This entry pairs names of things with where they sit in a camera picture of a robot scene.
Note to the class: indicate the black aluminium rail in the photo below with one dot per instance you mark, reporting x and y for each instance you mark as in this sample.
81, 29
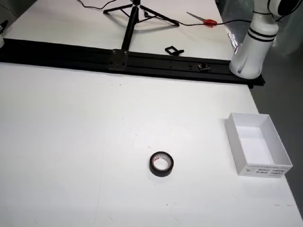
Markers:
71, 55

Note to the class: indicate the silver foil sheet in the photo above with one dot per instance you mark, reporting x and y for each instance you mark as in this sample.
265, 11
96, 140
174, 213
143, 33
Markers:
233, 40

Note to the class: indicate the black electrical tape roll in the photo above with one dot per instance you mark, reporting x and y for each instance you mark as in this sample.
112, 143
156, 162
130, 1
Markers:
154, 171

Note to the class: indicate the small black bracket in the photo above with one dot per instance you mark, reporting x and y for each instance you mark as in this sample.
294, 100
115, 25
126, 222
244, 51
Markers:
176, 51

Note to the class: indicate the black tripod stand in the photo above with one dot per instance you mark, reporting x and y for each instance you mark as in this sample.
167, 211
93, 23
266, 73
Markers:
131, 26

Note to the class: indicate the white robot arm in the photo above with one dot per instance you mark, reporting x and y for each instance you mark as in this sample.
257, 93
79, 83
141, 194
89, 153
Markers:
255, 47

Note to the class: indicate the black rail mounting plate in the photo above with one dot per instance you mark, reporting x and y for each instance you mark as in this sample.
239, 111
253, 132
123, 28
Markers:
118, 60

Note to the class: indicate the white cardboard box bin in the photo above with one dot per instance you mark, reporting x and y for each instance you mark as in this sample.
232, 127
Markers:
256, 146

